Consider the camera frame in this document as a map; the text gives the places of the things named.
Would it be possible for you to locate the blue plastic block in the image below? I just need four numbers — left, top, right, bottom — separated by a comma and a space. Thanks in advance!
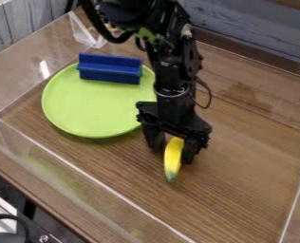
77, 53, 142, 84

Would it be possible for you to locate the yellow toy banana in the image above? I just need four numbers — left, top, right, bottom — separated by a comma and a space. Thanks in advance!
164, 137, 185, 182

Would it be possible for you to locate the black device with knob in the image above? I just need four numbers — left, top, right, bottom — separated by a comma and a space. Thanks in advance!
21, 215, 81, 243

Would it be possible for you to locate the green round plate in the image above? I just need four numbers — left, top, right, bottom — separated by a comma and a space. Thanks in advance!
41, 64, 156, 139

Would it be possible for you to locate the black cable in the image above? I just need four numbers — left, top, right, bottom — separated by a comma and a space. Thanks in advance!
0, 214, 34, 243

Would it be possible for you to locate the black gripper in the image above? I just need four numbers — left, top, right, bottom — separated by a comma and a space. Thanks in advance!
137, 91, 213, 164

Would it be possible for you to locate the clear acrylic enclosure wall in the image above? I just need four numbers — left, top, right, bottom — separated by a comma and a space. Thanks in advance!
0, 17, 300, 243

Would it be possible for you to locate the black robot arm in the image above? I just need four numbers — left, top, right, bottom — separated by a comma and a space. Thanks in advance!
81, 0, 213, 164

